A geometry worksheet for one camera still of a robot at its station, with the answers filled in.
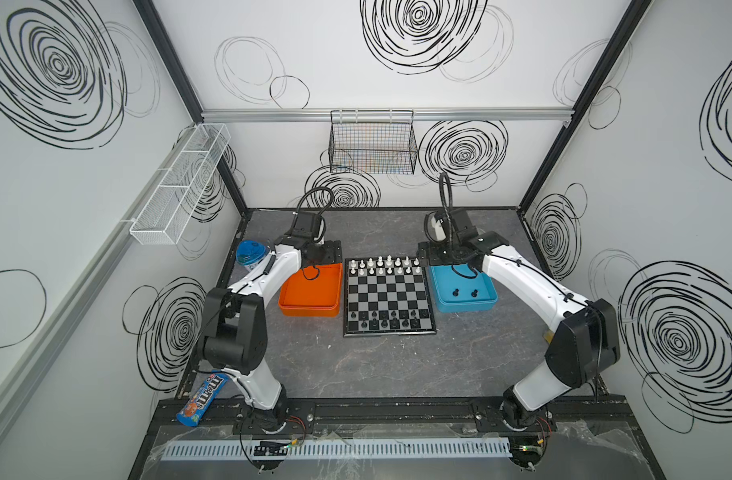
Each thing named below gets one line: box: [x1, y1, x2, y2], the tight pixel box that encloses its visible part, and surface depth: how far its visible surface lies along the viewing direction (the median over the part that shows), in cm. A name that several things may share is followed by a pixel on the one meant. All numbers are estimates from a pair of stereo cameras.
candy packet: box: [176, 370, 230, 427], surface depth 77 cm
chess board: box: [343, 257, 437, 338], surface depth 95 cm
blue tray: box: [430, 264, 499, 313], surface depth 96 cm
